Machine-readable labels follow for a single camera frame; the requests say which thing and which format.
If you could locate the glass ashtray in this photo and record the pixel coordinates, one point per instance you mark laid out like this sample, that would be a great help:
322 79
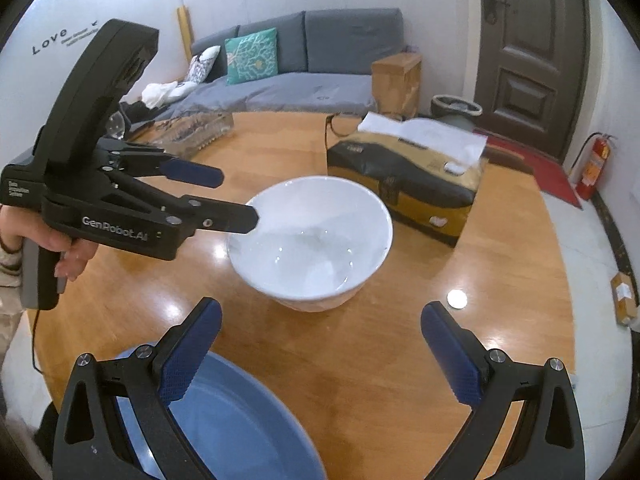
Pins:
200 130

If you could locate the white patterned cushion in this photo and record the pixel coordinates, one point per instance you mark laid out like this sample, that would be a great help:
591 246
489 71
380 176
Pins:
202 65

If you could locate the blue plate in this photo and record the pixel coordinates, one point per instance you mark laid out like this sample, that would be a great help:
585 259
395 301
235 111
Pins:
240 430

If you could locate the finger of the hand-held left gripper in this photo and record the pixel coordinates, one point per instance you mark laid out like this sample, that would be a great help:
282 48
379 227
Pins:
230 219
200 174

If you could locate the person's left hand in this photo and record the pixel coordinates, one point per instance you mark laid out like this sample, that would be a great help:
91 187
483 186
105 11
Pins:
75 260

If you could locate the white ribbed bowl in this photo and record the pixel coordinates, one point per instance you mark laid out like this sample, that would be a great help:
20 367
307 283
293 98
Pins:
320 245

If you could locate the wine glass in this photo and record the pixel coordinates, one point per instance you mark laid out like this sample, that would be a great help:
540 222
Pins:
116 127

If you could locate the dark brown door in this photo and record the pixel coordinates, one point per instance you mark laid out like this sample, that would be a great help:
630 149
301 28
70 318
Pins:
530 85

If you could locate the silver coin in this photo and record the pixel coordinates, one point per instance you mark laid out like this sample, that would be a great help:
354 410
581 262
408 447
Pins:
457 299

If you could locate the red fire extinguisher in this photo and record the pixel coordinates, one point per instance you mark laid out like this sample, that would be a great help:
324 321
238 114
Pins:
592 170

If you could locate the person's left forearm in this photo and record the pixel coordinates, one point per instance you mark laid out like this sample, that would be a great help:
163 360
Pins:
7 280

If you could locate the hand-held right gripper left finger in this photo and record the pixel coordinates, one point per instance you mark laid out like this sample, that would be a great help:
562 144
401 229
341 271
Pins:
187 355

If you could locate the teal patterned cushion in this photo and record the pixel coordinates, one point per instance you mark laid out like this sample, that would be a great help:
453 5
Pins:
252 57

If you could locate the grey sofa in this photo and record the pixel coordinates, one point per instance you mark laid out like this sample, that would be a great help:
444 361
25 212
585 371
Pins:
310 90

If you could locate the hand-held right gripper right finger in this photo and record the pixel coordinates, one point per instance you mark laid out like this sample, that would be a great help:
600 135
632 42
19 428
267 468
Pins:
450 355

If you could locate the black wall lettering decal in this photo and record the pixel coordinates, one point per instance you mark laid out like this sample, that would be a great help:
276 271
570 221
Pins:
47 47

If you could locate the white cloth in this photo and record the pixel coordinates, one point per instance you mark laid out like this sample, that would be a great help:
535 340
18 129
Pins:
165 94

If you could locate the small cardboard box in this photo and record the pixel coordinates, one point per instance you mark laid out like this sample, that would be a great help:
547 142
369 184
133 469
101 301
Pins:
625 300

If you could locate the wooden board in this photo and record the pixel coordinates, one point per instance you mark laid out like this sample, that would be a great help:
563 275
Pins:
184 35

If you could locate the red doormat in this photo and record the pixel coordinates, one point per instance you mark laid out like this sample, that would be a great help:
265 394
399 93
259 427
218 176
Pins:
540 170

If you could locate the grey trash bin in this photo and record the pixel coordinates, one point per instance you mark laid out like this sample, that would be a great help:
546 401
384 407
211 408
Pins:
456 110

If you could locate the black and gold tissue box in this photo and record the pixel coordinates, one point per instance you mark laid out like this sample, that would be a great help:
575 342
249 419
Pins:
400 180

